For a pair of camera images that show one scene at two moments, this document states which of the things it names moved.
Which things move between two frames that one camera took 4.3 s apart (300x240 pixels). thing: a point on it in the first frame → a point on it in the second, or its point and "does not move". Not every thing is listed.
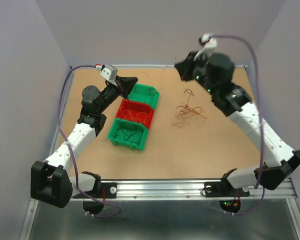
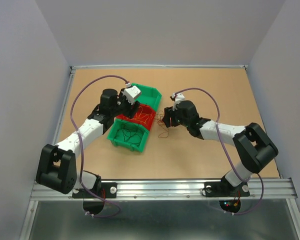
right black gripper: (186, 67) → (169, 112)
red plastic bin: (131, 110) does not move
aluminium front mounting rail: (187, 189) does not move
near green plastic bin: (133, 134) does not move
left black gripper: (126, 84) → (129, 113)
